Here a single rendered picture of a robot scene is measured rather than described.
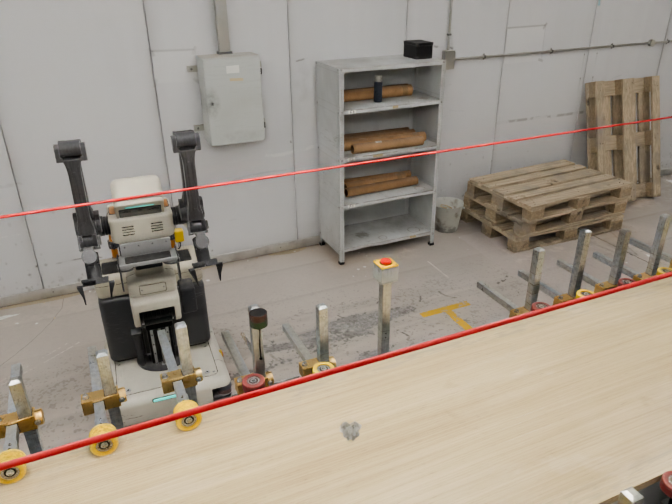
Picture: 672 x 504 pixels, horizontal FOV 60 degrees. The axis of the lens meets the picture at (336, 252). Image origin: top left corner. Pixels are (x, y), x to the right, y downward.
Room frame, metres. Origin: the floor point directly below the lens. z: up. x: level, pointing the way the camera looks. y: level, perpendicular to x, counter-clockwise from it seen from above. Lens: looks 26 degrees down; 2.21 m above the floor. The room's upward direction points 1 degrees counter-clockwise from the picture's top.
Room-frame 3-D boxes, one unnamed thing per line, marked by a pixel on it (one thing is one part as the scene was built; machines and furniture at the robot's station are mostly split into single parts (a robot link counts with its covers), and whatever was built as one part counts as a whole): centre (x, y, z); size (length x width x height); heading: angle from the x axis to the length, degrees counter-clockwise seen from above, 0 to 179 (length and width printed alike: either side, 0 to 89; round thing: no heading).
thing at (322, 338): (1.81, 0.05, 0.87); 0.04 x 0.04 x 0.48; 24
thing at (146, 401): (2.64, 0.96, 0.16); 0.67 x 0.64 x 0.25; 21
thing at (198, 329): (2.73, 0.99, 0.59); 0.55 x 0.34 x 0.83; 111
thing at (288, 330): (1.88, 0.13, 0.84); 0.43 x 0.03 x 0.04; 24
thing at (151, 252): (2.37, 0.86, 0.99); 0.28 x 0.16 x 0.22; 111
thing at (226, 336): (1.82, 0.37, 0.84); 0.43 x 0.03 x 0.04; 24
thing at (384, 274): (1.91, -0.18, 1.18); 0.07 x 0.07 x 0.08; 24
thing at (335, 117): (4.62, -0.35, 0.78); 0.90 x 0.45 x 1.55; 114
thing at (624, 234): (2.41, -1.32, 0.88); 0.04 x 0.04 x 0.48; 24
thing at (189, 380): (1.60, 0.53, 0.95); 0.14 x 0.06 x 0.05; 114
